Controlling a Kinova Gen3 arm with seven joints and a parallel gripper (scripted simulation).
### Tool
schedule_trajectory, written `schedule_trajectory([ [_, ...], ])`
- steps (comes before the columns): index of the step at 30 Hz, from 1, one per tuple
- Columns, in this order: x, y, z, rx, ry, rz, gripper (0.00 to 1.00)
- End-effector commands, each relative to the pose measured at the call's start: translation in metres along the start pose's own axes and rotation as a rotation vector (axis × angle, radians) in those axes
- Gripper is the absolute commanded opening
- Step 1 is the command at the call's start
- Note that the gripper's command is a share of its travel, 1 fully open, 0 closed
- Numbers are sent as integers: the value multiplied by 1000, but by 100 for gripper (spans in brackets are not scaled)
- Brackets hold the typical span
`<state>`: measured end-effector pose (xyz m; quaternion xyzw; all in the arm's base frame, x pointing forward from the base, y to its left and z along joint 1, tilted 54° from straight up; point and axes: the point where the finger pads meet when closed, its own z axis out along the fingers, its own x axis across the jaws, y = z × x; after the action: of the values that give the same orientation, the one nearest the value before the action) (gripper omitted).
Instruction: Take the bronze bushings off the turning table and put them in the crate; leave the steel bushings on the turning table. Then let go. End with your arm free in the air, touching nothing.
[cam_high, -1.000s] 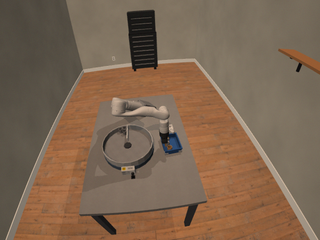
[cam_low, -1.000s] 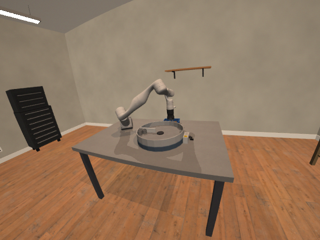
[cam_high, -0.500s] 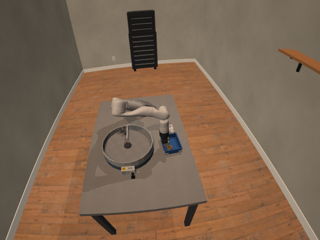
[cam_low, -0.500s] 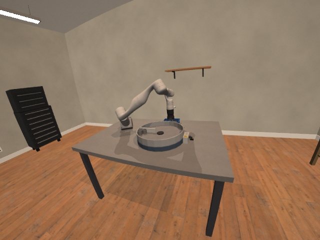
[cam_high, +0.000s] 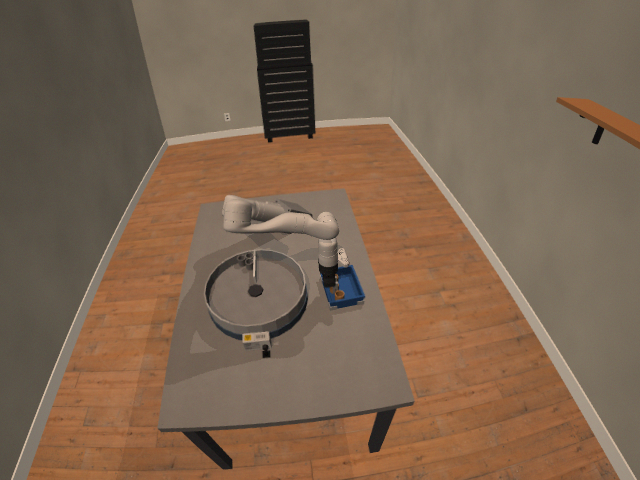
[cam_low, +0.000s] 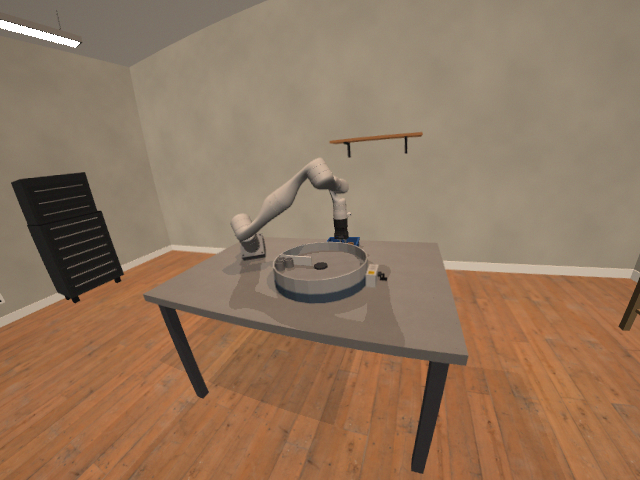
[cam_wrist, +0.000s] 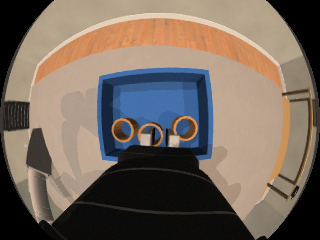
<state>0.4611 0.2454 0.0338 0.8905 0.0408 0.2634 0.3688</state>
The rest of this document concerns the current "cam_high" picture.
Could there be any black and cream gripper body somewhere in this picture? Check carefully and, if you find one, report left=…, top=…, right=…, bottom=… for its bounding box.
left=318, top=248, right=349, bottom=287

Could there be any blue plastic tray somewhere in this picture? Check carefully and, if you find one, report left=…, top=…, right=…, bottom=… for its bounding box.
left=324, top=265, right=365, bottom=311

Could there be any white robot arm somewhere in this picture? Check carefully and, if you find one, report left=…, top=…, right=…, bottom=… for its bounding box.
left=222, top=195, right=339, bottom=257

